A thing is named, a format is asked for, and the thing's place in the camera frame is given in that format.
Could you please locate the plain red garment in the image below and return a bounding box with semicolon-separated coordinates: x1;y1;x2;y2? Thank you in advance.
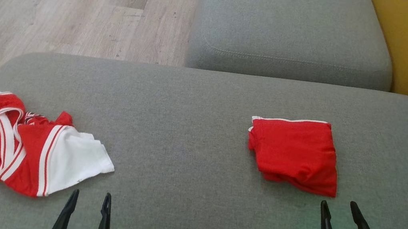
240;110;347;198

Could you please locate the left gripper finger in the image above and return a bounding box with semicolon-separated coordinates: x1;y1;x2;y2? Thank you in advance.
96;192;116;229
49;186;80;229

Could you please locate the medium grey sofa seat cushion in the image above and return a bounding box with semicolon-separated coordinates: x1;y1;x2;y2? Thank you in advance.
184;0;404;97

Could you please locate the large grey sofa seat cushion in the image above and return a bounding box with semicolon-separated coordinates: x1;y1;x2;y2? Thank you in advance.
0;34;408;229

